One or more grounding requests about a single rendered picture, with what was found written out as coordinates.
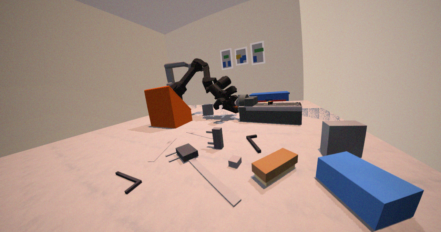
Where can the blue rectangular block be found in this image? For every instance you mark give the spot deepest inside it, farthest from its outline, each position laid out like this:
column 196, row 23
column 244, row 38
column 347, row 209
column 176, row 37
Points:
column 375, row 195

